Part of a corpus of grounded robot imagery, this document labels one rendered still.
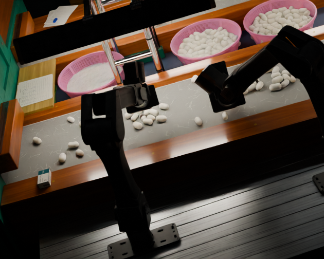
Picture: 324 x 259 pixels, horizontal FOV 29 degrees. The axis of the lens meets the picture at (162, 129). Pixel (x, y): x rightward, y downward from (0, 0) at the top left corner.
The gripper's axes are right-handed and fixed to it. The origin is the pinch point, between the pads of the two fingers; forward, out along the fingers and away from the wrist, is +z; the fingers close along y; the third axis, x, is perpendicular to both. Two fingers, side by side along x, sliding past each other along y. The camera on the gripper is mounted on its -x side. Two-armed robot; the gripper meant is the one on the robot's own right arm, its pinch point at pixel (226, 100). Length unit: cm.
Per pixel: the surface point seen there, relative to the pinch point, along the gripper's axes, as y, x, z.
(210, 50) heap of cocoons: -0.6, -21.3, 29.3
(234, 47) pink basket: -9.1, -19.4, 24.7
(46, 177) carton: 58, 9, -14
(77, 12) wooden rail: 49, -61, 71
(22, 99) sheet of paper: 70, -22, 23
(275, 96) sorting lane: -15.1, 3.0, -0.6
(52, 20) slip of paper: 61, -60, 70
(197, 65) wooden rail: 5.4, -15.9, 17.9
